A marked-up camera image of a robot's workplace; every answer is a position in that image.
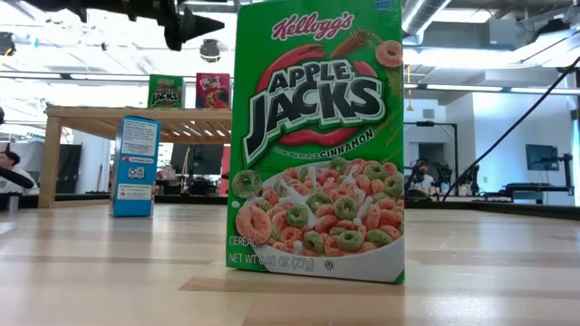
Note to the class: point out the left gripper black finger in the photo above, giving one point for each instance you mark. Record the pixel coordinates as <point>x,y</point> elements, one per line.
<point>199,26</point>

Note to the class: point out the green Apple Jacks cereal box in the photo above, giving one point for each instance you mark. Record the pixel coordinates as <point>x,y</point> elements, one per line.
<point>317,136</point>
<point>165,93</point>

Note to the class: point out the red Froot Loops cereal box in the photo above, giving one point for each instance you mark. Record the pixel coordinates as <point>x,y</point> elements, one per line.
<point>213,90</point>

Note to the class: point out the blue Rice Krispies cereal box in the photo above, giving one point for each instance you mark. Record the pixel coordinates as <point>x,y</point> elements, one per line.
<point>136,181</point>

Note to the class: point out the black monitor on arm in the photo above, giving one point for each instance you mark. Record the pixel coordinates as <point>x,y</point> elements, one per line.
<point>541,157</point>

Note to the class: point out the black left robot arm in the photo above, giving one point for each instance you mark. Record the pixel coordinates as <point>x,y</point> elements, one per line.
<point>113,6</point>

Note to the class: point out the wooden slatted shelf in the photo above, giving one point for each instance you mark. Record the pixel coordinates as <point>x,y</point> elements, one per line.
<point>136,113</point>

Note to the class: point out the black hanging ceiling fixture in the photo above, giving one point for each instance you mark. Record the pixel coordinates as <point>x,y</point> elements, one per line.
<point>209,52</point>

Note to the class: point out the black computer monitor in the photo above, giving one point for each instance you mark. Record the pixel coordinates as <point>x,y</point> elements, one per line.
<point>204,158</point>

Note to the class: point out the red panel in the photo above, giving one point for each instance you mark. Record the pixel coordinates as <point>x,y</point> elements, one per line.
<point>225,163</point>

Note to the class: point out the dark cabinet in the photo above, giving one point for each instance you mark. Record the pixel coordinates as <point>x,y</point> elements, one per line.
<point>68,167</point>

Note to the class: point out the person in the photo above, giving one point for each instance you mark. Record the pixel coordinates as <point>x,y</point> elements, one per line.
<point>11,158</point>
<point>423,179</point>

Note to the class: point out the small grey cylinder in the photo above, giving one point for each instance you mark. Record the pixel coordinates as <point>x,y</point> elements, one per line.
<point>13,201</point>

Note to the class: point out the ceiling light strip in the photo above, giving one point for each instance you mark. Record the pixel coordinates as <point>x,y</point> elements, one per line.
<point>462,87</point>

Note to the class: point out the dark desk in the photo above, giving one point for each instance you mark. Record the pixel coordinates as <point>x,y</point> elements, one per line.
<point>534,186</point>

